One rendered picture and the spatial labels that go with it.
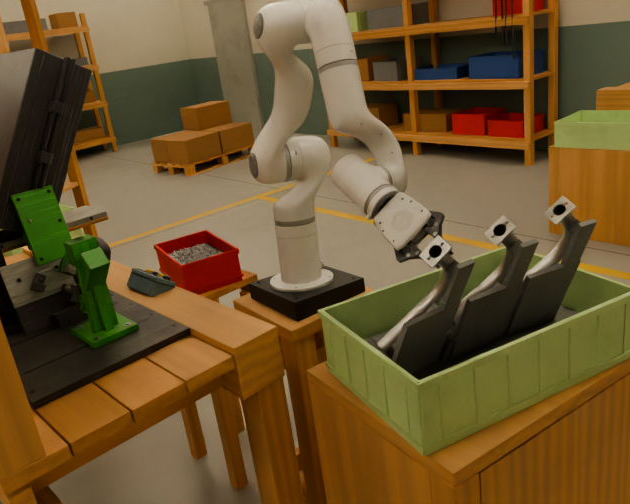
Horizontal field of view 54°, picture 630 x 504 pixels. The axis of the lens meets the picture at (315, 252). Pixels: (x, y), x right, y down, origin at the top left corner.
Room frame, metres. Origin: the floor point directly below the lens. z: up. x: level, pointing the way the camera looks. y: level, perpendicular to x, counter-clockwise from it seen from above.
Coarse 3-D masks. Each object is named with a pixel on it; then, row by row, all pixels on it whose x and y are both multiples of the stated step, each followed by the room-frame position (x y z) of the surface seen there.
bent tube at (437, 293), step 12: (444, 240) 1.12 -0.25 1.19; (432, 252) 1.14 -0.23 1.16; (444, 252) 1.11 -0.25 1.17; (432, 264) 1.10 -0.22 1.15; (444, 264) 1.13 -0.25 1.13; (444, 276) 1.18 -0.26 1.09; (444, 288) 1.18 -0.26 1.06; (432, 300) 1.19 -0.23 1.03; (420, 312) 1.18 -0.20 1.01; (396, 324) 1.19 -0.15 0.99; (384, 336) 1.18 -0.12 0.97; (396, 336) 1.17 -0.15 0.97; (384, 348) 1.16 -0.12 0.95
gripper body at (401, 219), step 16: (400, 192) 1.24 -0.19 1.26; (384, 208) 1.23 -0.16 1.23; (400, 208) 1.21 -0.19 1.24; (416, 208) 1.19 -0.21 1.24; (384, 224) 1.21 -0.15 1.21; (400, 224) 1.19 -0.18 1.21; (416, 224) 1.17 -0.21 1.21; (432, 224) 1.20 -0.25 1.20; (400, 240) 1.17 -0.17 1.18; (416, 240) 1.18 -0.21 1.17
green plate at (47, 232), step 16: (32, 192) 1.75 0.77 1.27; (48, 192) 1.78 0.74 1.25; (16, 208) 1.71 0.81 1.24; (32, 208) 1.73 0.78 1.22; (48, 208) 1.76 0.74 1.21; (32, 224) 1.71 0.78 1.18; (48, 224) 1.74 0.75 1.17; (64, 224) 1.76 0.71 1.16; (32, 240) 1.70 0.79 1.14; (48, 240) 1.72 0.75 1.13; (64, 240) 1.74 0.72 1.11; (48, 256) 1.70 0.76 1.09
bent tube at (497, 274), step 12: (504, 216) 1.19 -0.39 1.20; (492, 228) 1.19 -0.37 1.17; (504, 228) 1.20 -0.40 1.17; (492, 240) 1.17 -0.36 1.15; (504, 240) 1.18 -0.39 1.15; (516, 240) 1.20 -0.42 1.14; (504, 264) 1.24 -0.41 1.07; (492, 276) 1.25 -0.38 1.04; (504, 276) 1.24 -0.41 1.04; (480, 288) 1.25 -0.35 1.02
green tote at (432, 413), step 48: (384, 288) 1.44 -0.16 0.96; (432, 288) 1.50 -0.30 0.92; (576, 288) 1.39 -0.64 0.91; (624, 288) 1.27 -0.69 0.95; (336, 336) 1.30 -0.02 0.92; (528, 336) 1.11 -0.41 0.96; (576, 336) 1.16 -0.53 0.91; (624, 336) 1.22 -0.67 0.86; (384, 384) 1.10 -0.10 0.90; (432, 384) 1.00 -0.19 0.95; (480, 384) 1.05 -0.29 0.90; (528, 384) 1.11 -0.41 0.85; (432, 432) 1.00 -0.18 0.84
